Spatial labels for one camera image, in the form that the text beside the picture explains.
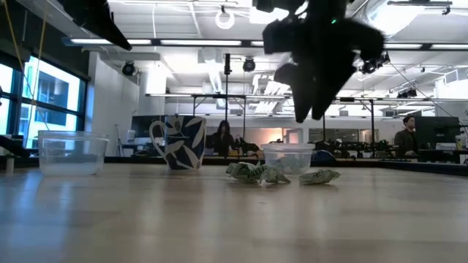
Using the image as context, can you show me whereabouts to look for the small white post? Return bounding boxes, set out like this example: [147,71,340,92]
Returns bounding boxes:
[4,153,16,175]

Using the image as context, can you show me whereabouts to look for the round clear plastic container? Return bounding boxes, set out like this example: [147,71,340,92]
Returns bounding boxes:
[262,142,316,175]

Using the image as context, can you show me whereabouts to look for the black background frame rig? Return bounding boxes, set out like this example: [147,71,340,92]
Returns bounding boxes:
[189,93,250,142]

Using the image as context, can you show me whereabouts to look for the blue white leaf-print mug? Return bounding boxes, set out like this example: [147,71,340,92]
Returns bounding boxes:
[148,115,208,171]

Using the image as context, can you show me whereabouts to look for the black computer monitor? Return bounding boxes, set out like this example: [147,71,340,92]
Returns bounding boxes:
[414,116,461,150]

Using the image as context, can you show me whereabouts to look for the person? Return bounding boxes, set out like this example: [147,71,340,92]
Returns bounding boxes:
[205,120,238,157]
[393,115,420,157]

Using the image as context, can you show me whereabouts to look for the blue round object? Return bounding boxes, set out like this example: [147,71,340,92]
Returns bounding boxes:
[312,149,336,164]

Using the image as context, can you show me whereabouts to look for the square clear plastic container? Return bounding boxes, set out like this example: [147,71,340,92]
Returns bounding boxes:
[37,130,110,177]

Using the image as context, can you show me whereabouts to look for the yellow cable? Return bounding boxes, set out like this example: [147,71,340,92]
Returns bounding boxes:
[2,0,49,131]

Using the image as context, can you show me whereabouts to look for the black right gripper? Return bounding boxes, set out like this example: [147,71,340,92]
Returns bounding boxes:
[262,14,385,123]

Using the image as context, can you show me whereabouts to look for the black tripod stand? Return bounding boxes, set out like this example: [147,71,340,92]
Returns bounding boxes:
[223,53,233,159]

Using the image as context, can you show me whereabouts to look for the white ring light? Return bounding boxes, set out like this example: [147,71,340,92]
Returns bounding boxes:
[214,8,236,31]

